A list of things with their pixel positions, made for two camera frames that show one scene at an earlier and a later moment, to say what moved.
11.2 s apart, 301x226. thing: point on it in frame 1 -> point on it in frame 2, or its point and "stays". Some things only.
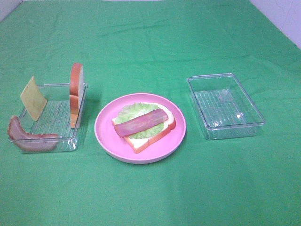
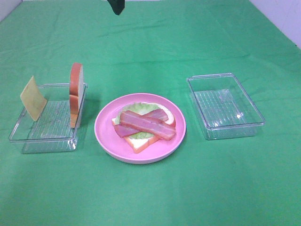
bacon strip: (30, 141) -> (147, 124)
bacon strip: (130, 126) stays
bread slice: (139, 145) stays
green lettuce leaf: (135, 109) stays
